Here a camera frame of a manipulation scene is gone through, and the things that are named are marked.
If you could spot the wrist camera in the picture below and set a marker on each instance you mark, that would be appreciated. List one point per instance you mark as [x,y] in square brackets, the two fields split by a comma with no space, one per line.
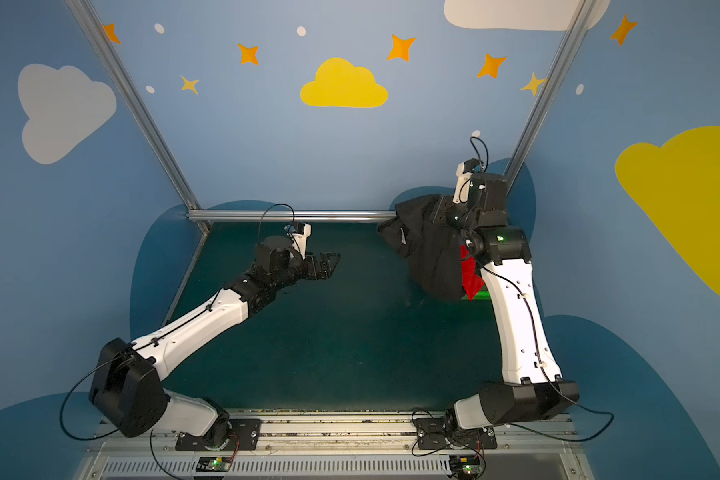
[299,232]
[465,171]

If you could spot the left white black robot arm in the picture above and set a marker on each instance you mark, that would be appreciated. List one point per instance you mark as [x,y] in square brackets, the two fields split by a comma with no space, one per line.
[127,386]

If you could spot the red t shirt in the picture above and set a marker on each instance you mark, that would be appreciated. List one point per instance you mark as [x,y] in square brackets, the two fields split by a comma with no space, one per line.
[472,282]

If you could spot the back aluminium frame rail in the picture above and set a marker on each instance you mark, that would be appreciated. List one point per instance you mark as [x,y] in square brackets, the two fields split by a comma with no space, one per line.
[274,215]

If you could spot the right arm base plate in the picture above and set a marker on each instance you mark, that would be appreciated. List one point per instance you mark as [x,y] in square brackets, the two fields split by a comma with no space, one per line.
[439,433]

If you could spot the left aluminium frame post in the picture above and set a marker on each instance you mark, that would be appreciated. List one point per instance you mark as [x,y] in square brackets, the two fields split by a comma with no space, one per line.
[89,22]

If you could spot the right aluminium frame post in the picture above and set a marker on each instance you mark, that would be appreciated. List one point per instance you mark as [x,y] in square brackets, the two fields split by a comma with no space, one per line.
[560,65]

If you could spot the front aluminium rail bed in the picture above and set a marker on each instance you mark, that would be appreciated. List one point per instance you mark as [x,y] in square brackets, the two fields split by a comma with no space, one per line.
[343,445]

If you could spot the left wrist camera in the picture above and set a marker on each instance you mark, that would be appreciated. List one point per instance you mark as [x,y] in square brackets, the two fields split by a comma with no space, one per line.
[299,232]

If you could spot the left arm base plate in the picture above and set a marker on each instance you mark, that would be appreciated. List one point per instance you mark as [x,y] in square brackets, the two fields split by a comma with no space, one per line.
[231,435]

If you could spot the black t shirt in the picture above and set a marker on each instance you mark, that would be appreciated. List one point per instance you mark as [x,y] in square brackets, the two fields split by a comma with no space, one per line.
[420,234]

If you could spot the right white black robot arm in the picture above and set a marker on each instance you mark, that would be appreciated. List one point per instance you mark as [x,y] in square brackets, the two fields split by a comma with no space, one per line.
[532,386]

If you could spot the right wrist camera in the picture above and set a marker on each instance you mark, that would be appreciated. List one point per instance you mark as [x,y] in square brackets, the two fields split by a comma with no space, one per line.
[465,171]

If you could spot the aluminium frame post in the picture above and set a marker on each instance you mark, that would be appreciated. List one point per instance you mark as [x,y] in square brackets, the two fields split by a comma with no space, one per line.
[560,65]
[89,22]

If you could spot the controller board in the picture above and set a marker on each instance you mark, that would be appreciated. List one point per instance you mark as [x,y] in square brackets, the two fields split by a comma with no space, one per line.
[214,464]
[465,468]

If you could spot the left controller board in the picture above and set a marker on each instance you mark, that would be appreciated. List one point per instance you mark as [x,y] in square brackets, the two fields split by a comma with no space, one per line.
[214,464]

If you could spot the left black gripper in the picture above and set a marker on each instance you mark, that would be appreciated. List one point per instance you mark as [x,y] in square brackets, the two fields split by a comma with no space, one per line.
[311,266]

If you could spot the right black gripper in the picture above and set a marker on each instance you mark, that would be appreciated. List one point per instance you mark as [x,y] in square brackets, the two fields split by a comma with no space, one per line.
[447,212]

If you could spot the right controller board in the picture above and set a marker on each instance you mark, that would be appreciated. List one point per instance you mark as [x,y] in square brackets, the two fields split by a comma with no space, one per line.
[465,468]

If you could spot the green plastic basket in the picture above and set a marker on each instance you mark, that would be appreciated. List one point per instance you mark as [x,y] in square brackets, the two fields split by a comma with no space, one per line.
[481,295]

